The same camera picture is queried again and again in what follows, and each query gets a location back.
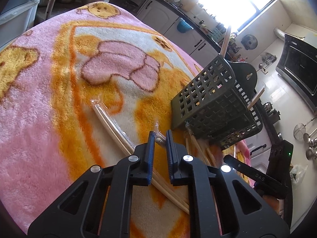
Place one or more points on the pale green plastic basket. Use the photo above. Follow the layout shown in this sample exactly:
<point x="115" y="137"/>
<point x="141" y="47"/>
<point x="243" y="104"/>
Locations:
<point x="216" y="34"/>

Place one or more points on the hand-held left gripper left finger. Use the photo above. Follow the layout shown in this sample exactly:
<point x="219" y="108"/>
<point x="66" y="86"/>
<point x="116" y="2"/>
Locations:
<point x="151" y="158"/>

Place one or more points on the steel skimmer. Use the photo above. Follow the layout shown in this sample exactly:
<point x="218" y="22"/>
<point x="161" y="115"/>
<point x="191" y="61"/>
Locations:
<point x="299" y="131"/>

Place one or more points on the hanging steel utensil rack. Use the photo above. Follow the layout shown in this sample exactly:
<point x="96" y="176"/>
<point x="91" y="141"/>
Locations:
<point x="267" y="59"/>

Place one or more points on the dark kettle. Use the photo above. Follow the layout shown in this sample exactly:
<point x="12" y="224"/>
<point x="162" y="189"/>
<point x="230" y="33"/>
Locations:
<point x="271" y="114"/>

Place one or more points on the wooden chopsticks pair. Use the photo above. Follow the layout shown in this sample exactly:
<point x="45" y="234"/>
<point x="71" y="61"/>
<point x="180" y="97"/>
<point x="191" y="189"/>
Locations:
<point x="109" y="121"/>
<point x="195" y="143"/>
<point x="225" y="42"/>
<point x="211" y="157"/>
<point x="256" y="98"/>
<point x="158" y="137"/>

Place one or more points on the clear plastic bag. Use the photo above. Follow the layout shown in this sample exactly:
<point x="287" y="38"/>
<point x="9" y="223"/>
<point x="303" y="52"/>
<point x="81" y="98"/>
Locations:
<point x="299" y="173"/>

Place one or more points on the kitchen window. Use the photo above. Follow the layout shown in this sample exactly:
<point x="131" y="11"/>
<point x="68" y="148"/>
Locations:
<point x="235" y="0"/>

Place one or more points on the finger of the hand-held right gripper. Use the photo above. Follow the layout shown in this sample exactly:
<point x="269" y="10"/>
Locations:
<point x="255" y="176"/>

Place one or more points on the white kitchen cabinets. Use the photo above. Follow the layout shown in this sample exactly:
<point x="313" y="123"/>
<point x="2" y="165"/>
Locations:
<point x="158" y="17"/>

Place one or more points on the black range hood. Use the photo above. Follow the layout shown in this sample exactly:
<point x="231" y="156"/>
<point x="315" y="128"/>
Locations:
<point x="297" y="64"/>

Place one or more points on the small steel pot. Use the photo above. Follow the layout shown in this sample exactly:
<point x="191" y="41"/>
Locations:
<point x="45" y="1"/>

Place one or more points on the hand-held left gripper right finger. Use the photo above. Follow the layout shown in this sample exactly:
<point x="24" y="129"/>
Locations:
<point x="170" y="158"/>

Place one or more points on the dark green utensil basket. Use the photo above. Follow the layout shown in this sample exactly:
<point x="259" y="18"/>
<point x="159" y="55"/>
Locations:
<point x="237" y="69"/>

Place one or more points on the printed pink blanket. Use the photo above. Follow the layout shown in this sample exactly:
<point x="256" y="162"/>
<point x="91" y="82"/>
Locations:
<point x="37" y="104"/>

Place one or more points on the steel ladle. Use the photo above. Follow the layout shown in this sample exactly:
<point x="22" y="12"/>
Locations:
<point x="311" y="153"/>
<point x="307" y="137"/>

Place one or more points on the silver exhaust duct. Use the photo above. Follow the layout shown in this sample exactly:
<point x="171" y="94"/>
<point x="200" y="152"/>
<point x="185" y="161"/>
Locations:
<point x="279" y="32"/>

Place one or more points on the grey plastic drawer unit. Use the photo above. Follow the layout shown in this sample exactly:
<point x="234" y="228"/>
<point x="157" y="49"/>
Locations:
<point x="19" y="2"/>

